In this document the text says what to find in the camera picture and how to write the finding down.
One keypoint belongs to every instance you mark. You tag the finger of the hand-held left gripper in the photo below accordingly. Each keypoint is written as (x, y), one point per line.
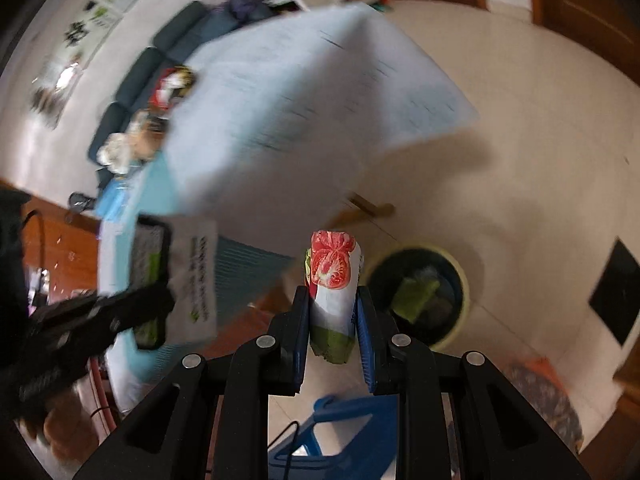
(140, 307)

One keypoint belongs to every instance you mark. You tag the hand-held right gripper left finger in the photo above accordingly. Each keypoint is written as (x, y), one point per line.
(300, 340)

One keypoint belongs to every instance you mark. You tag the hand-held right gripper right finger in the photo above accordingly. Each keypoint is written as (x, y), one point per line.
(365, 340)

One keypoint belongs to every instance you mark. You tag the tomato print snack packet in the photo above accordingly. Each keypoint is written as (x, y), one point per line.
(332, 300)

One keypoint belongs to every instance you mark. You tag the large snack packet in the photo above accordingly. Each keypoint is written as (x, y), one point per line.
(195, 270)

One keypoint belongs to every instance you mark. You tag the black trash bin yellow rim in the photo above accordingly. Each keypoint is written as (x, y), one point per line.
(390, 270)

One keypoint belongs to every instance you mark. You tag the person's left hand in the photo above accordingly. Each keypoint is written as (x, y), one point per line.
(60, 430)

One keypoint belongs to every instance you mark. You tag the green black snack packet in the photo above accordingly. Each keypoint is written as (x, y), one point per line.
(415, 297)

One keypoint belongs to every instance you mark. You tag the blue plastic stool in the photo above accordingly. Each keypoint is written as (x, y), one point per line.
(345, 407)

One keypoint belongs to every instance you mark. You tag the wooden cabinet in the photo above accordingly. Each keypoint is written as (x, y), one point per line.
(60, 240)

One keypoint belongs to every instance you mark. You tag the black standing fan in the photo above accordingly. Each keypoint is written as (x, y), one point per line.
(80, 202)

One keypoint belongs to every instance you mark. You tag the wooden table leg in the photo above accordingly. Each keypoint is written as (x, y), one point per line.
(370, 205)

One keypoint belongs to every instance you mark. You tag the crumpled white paper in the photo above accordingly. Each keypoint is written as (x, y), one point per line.
(115, 152)

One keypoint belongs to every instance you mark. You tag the beige paper bag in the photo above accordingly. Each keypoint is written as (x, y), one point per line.
(145, 142)

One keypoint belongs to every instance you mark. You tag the floral print cloth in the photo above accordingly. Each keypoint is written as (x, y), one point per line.
(545, 400)

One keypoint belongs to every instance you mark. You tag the dark teal sofa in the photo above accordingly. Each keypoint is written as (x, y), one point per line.
(130, 90)

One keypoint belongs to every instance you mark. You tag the leaf print tablecloth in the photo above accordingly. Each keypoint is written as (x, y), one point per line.
(300, 110)

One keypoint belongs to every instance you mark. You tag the framed landscape painting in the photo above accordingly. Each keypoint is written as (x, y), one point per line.
(55, 90)

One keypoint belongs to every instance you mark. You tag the black floor mat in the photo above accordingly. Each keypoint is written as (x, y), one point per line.
(617, 290)

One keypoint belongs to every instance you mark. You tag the framed calligraphy picture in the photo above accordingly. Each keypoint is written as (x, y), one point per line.
(82, 30)

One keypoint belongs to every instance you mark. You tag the dark purple bag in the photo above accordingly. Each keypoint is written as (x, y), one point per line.
(247, 7)

